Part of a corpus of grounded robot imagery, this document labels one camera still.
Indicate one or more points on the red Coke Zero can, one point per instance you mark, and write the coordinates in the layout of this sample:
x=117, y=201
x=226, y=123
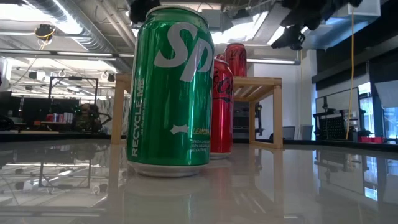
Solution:
x=236, y=60
x=222, y=118

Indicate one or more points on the green Sprite can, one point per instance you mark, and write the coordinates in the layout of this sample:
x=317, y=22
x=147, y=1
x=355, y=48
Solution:
x=168, y=109

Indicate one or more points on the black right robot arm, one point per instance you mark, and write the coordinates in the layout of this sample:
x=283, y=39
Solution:
x=317, y=11

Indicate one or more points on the wooden slatted shelf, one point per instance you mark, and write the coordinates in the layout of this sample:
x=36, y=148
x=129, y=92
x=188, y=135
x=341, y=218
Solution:
x=276, y=109

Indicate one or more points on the grey ceiling box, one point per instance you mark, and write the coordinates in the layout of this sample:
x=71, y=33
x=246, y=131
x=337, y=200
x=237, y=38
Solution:
x=214, y=20

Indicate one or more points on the whiteboard panel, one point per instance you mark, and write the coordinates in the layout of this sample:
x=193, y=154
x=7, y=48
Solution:
x=337, y=99

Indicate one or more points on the black equipment rack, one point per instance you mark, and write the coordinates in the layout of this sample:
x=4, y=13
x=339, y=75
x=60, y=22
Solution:
x=245, y=118

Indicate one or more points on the grey chair back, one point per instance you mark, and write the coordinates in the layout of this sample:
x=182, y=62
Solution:
x=289, y=132

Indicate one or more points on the black perforated rack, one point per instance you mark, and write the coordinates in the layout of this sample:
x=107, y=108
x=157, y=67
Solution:
x=332, y=127

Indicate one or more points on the patterned hanging fabric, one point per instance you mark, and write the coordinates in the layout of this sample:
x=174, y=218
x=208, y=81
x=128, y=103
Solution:
x=105, y=115

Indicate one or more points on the person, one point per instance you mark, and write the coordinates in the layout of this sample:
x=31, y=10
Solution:
x=84, y=119

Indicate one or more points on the red bin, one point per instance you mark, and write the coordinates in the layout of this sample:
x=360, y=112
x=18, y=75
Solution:
x=371, y=139

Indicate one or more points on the distant colourful cans row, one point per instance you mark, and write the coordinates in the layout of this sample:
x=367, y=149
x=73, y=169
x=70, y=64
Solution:
x=59, y=117

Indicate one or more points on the silver ventilation duct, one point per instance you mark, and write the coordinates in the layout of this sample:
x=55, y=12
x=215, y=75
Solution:
x=77, y=28

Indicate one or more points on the black metal frame rig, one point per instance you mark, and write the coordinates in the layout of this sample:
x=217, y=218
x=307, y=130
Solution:
x=50, y=90

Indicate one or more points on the black aluminium table frame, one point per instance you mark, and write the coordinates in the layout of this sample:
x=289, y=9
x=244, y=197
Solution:
x=62, y=136

